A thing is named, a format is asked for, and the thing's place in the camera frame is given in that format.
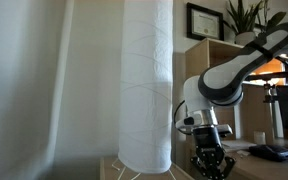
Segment white wire lamp legs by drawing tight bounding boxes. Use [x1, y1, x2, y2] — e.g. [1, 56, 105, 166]
[110, 158, 178, 180]

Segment light wooden shelf unit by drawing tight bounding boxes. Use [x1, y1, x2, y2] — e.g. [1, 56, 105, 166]
[184, 37, 285, 180]

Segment green plant in white pot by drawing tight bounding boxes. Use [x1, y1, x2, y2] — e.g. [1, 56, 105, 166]
[224, 0, 264, 47]

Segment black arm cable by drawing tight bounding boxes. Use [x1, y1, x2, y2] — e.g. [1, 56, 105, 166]
[173, 99, 198, 136]

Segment light wooden desk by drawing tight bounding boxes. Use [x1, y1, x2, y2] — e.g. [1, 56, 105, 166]
[170, 138, 288, 180]

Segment black framed certificate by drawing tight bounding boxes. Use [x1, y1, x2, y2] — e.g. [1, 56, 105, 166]
[186, 2, 226, 42]

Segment black pouch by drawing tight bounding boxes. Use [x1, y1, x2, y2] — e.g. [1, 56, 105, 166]
[248, 143, 288, 163]

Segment green plant in grey pot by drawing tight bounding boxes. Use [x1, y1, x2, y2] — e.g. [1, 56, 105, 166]
[255, 0, 288, 34]

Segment white candle cup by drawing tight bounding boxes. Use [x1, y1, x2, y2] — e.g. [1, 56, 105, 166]
[253, 130, 267, 146]

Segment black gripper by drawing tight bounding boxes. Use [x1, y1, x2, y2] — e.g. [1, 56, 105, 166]
[189, 125, 237, 180]

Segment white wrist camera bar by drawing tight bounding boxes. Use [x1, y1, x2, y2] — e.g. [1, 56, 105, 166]
[175, 114, 234, 138]

